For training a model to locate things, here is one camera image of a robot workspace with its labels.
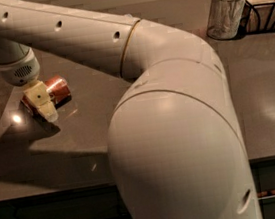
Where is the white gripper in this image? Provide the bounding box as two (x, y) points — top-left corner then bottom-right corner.
(0, 49), (59, 122)

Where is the red coke can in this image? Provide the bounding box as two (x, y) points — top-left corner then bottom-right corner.
(18, 73), (74, 116)

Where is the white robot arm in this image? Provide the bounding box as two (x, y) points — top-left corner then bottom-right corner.
(0, 0), (263, 219)

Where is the dark upper left drawer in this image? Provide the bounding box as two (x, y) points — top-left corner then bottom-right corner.
(11, 183), (126, 219)

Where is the metal mesh cup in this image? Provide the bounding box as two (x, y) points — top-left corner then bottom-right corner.
(207, 0), (246, 40)

